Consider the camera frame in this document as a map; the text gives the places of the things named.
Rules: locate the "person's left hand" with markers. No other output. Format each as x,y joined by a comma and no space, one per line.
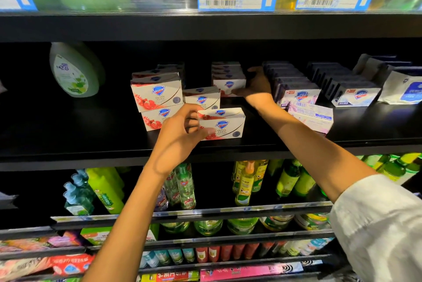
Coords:
175,143

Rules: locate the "person's right hand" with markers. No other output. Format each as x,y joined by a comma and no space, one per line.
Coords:
258,87

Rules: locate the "white red printed soap box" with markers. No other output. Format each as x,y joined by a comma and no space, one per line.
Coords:
155,71
229,82
157,96
227,123
158,77
203,98
227,66
158,117

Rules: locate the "black store shelf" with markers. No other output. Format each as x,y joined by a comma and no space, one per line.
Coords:
66,137
26,232

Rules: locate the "pale green pump soap bottle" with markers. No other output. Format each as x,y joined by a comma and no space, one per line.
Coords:
74,71

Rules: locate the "person's right forearm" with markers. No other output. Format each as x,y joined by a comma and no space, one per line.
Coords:
310,150

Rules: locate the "person's left forearm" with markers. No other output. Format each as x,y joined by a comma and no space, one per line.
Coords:
128,232

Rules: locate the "row of white pink soap boxes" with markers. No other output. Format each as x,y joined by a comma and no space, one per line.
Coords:
293,90

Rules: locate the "single white pink soap box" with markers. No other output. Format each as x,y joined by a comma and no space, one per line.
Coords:
311,117

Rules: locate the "green lidded wipe tub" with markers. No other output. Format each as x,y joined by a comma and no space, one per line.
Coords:
208,226
242,224
175,226

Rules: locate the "row of white blue soap boxes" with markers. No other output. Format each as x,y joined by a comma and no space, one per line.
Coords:
353,94

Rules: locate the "green white box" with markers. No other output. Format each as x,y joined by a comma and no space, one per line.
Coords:
95,234

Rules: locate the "yellow red packets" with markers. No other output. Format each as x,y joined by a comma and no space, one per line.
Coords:
168,277

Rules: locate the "row of white upright packs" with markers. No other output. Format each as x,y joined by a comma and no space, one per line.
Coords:
399,87

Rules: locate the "long pink packet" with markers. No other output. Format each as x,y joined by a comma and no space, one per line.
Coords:
250,272

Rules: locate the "red snack packet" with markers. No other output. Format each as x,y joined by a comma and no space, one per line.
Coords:
72,264

